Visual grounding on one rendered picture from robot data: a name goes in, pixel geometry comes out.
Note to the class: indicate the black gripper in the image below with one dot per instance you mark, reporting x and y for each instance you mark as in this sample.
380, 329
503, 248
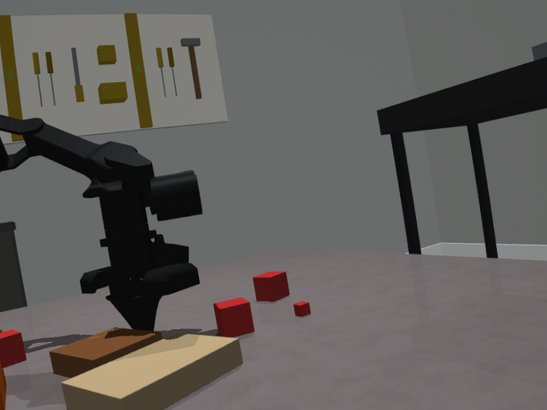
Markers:
131, 258

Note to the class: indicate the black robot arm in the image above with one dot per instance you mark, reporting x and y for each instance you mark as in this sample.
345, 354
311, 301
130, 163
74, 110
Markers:
123, 180

